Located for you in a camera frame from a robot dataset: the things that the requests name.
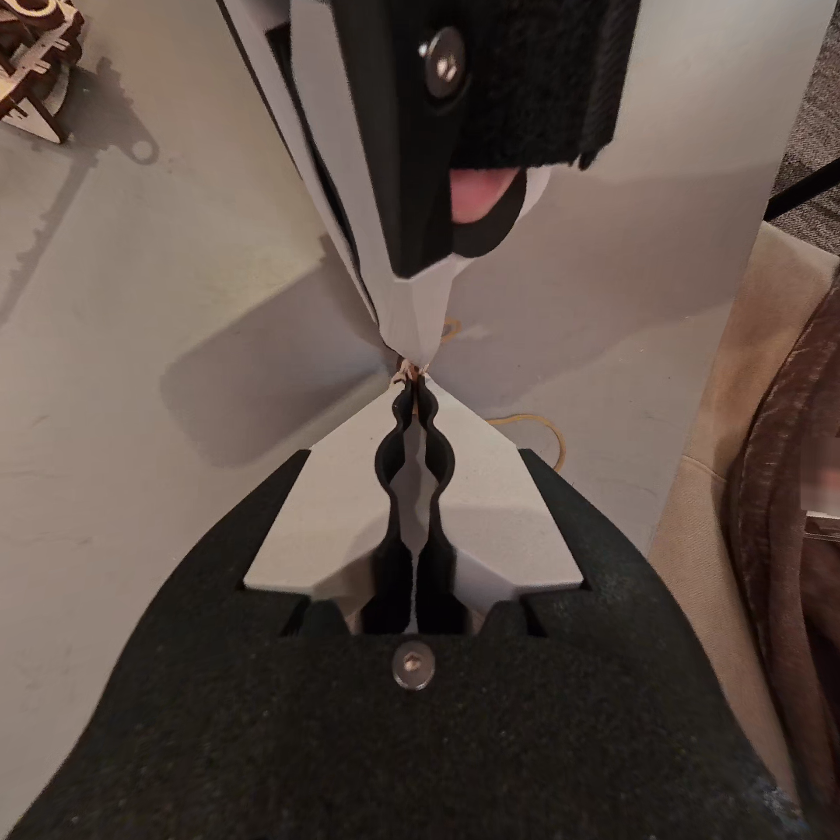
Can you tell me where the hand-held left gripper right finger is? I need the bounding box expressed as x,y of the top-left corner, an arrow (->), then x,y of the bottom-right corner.
416,379 -> 585,635

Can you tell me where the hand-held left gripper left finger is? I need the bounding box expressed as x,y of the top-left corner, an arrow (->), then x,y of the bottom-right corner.
244,379 -> 421,635

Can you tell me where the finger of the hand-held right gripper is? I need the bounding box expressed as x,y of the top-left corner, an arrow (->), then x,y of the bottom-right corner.
290,0 -> 468,370
217,0 -> 383,345

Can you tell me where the wooden mechanical model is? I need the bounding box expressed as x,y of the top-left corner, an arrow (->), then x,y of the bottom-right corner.
0,0 -> 86,145

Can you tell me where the person's right hand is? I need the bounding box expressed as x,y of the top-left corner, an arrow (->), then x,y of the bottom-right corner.
450,166 -> 522,225

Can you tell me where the black metal rod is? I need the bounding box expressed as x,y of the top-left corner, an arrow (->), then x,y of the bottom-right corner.
764,171 -> 840,222

